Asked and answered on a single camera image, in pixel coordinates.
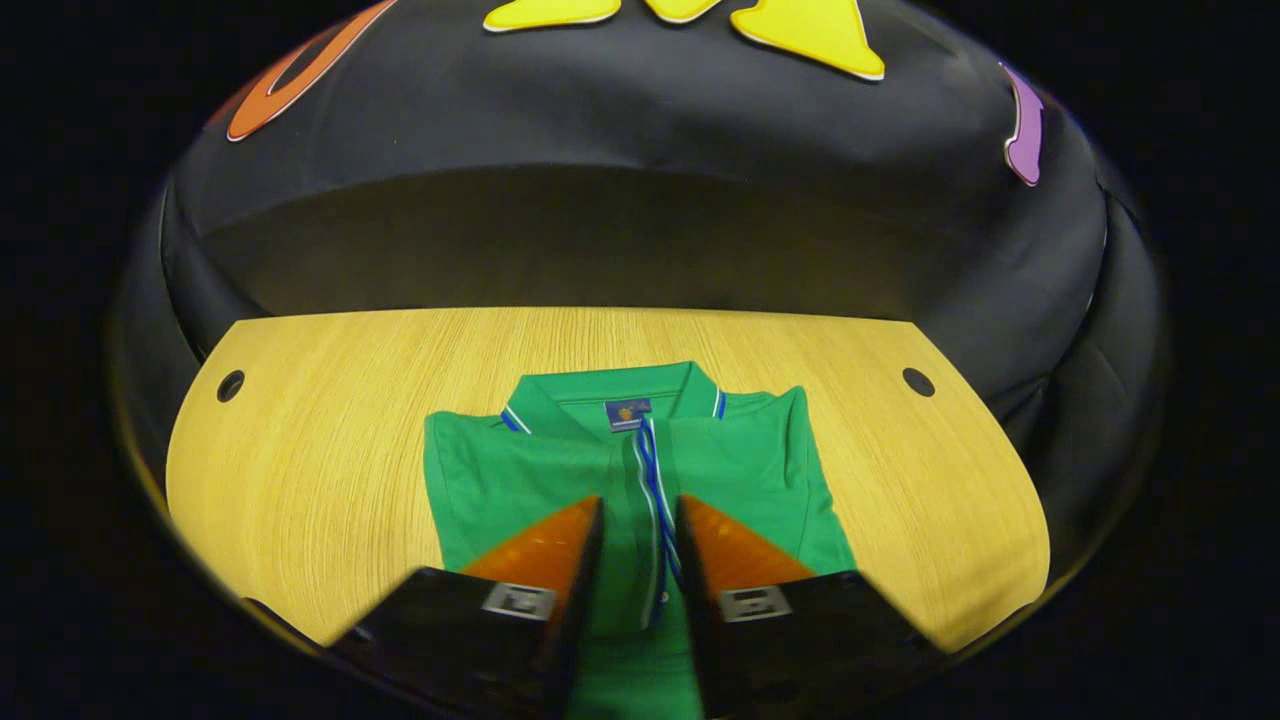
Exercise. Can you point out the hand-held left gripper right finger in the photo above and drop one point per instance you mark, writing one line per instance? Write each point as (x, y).
(695, 600)

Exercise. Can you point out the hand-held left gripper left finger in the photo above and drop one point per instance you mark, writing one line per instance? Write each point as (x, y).
(585, 590)

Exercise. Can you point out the green T-shirt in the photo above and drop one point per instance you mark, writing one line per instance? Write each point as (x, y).
(760, 470)

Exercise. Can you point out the black round table cap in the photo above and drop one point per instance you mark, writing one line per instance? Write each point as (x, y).
(918, 381)

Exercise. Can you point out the black backdrop cloth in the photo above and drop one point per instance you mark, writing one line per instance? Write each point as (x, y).
(640, 150)

